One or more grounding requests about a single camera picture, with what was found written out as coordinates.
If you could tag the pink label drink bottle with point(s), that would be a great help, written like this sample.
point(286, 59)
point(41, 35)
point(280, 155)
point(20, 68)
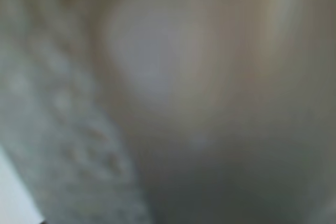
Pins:
point(172, 111)

